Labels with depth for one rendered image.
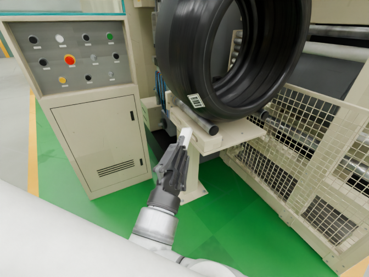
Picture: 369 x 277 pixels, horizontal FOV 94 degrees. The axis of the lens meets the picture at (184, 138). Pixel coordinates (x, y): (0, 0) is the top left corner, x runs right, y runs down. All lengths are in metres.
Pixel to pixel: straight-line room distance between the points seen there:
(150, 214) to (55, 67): 1.01
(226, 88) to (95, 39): 0.77
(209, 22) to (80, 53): 0.83
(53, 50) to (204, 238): 1.45
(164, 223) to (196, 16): 0.50
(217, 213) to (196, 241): 0.27
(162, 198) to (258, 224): 1.21
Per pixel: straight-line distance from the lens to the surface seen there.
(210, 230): 1.44
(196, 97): 0.59
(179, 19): 0.56
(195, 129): 0.76
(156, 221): 0.39
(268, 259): 1.45
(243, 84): 1.00
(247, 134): 0.89
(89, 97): 1.21
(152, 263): 0.19
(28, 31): 1.21
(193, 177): 1.44
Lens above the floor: 1.27
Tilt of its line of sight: 36 degrees down
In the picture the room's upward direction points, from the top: straight up
